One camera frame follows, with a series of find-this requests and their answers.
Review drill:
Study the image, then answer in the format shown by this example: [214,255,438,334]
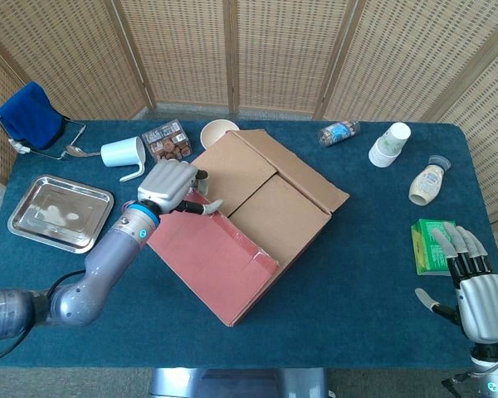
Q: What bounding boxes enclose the beige paper bowl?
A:
[199,119,242,150]

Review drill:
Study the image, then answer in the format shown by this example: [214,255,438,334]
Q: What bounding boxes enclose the squeeze mayonnaise bottle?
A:
[408,154,453,206]

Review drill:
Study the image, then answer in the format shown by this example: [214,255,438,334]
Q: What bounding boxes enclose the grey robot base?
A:
[148,367,330,398]

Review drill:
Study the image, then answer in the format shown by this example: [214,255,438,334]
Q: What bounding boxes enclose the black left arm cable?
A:
[0,269,88,366]

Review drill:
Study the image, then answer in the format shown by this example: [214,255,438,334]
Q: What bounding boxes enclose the stacked white paper cups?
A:
[368,122,412,168]

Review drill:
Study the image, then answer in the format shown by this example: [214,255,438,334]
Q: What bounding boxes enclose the metal wire rack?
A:
[0,115,87,161]

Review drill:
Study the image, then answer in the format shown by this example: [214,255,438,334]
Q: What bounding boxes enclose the clear plastic snack bottle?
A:
[318,120,361,148]

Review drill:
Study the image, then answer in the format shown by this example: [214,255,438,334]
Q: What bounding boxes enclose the brown snack package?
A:
[141,119,193,163]

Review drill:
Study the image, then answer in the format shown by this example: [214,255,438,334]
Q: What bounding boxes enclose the green box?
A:
[410,219,459,276]

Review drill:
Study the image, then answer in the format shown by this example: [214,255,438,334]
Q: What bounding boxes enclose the woven wooden folding screen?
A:
[0,0,498,299]

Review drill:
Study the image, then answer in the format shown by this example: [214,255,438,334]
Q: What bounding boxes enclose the red cardboard box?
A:
[145,129,350,328]

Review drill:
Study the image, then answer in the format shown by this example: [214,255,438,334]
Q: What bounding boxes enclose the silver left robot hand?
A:
[136,159,225,216]

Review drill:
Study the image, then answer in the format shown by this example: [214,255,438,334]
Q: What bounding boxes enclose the pale blue plastic mug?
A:
[100,136,147,183]

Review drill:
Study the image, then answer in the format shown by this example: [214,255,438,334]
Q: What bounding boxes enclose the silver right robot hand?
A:
[414,221,498,345]

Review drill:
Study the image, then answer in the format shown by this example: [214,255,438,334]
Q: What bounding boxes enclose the stainless steel tray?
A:
[7,174,115,255]

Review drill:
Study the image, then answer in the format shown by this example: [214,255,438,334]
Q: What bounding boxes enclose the dark blue table cloth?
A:
[0,119,498,370]

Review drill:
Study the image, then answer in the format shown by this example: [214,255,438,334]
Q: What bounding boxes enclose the metal spoon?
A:
[65,144,103,158]

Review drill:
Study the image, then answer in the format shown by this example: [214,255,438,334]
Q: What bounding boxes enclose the blue towel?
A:
[0,80,66,151]

